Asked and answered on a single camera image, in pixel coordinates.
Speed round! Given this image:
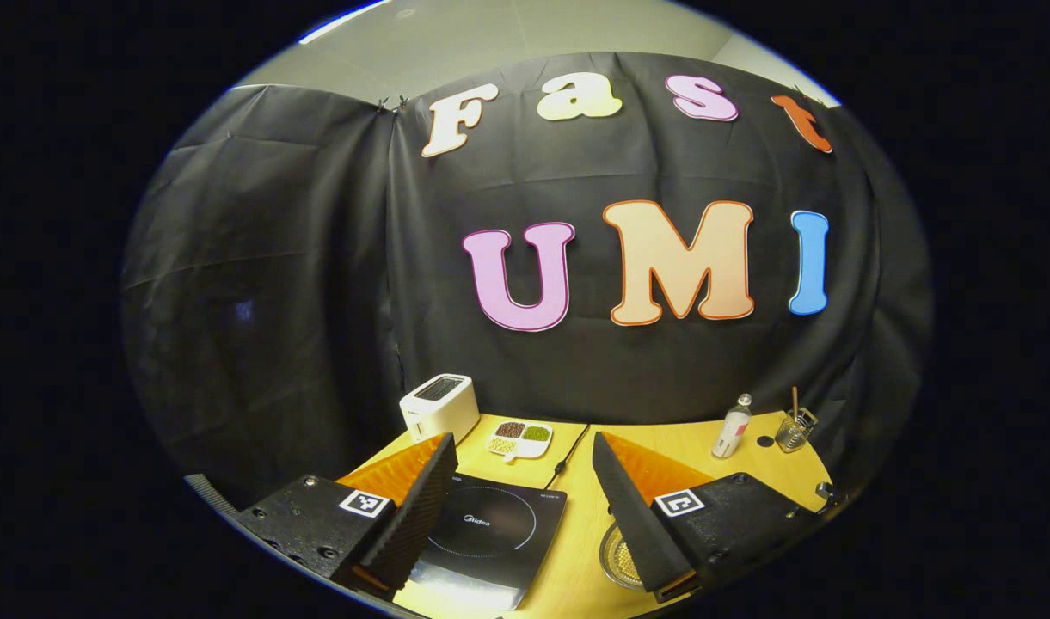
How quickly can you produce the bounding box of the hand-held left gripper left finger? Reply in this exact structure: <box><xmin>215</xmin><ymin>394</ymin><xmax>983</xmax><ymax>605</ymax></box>
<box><xmin>235</xmin><ymin>432</ymin><xmax>459</xmax><ymax>601</ymax></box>

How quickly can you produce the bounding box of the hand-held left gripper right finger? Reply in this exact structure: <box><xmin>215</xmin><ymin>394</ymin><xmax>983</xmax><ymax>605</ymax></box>
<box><xmin>592</xmin><ymin>432</ymin><xmax>824</xmax><ymax>603</ymax></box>

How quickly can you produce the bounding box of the steel pot with black handle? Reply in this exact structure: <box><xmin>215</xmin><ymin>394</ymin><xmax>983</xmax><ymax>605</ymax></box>
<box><xmin>599</xmin><ymin>522</ymin><xmax>646</xmax><ymax>591</ymax></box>

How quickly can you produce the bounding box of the black induction cooktop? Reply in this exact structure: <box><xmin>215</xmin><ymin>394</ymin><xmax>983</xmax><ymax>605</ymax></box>
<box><xmin>408</xmin><ymin>475</ymin><xmax>568</xmax><ymax>611</ymax></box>

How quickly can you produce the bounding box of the clear glass cup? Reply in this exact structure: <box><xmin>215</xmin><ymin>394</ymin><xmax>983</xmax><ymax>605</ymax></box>
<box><xmin>775</xmin><ymin>408</ymin><xmax>819</xmax><ymax>454</ymax></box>

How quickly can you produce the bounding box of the white toaster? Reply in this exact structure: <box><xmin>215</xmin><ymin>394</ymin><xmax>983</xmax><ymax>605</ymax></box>
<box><xmin>399</xmin><ymin>374</ymin><xmax>481</xmax><ymax>444</ymax></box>

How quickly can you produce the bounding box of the small white bottle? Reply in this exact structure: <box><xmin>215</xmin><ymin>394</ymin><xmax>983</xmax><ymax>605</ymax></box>
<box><xmin>712</xmin><ymin>394</ymin><xmax>753</xmax><ymax>459</ymax></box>

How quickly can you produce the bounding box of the white divided bean dish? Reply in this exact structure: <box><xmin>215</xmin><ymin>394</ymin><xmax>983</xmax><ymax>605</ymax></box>
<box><xmin>487</xmin><ymin>420</ymin><xmax>554</xmax><ymax>463</ymax></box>

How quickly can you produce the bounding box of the black power cable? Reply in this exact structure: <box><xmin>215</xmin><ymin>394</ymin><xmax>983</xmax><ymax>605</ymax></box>
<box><xmin>543</xmin><ymin>423</ymin><xmax>591</xmax><ymax>492</ymax></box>

